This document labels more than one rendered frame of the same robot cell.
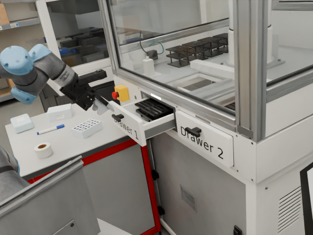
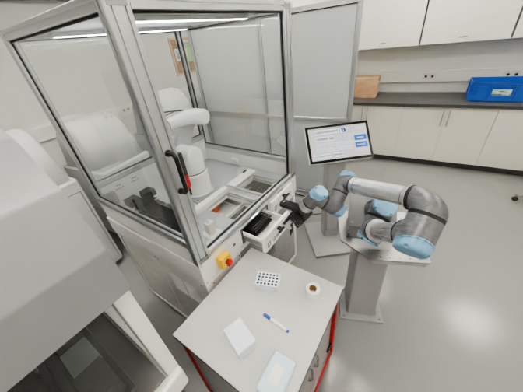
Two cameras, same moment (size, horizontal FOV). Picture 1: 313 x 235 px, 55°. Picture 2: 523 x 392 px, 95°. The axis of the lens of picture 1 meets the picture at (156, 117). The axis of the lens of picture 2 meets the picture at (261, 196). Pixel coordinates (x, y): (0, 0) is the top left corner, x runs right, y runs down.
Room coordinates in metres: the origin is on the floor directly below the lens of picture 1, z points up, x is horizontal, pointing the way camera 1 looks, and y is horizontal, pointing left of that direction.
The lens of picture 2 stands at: (1.64, 1.08, 1.85)
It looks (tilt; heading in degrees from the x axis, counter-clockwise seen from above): 33 degrees down; 245
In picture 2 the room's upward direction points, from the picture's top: 7 degrees counter-clockwise
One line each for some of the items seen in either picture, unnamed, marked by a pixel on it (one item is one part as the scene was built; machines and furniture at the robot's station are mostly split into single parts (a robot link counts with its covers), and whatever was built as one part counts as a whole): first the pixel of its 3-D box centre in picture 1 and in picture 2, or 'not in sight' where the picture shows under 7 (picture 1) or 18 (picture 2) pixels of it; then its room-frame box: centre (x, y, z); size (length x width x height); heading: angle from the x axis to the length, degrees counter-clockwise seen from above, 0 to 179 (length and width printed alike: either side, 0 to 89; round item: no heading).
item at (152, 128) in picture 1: (168, 108); (249, 222); (1.22, -0.06, 0.86); 0.40 x 0.26 x 0.06; 117
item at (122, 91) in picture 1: (121, 93); (224, 260); (1.48, 0.16, 0.88); 0.07 x 0.05 x 0.07; 27
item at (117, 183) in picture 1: (86, 184); (268, 348); (1.42, 0.45, 0.38); 0.62 x 0.58 x 0.76; 27
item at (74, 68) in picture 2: not in sight; (100, 141); (1.81, -0.23, 1.52); 0.87 x 0.01 x 0.86; 117
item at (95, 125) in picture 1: (87, 128); (268, 281); (1.32, 0.34, 0.78); 0.12 x 0.08 x 0.04; 138
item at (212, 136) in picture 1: (201, 136); (282, 197); (0.91, -0.15, 0.87); 0.29 x 0.02 x 0.11; 27
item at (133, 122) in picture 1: (125, 121); (276, 230); (1.12, 0.13, 0.87); 0.29 x 0.02 x 0.11; 27
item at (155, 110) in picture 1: (166, 107); (250, 222); (1.22, -0.05, 0.87); 0.22 x 0.18 x 0.06; 117
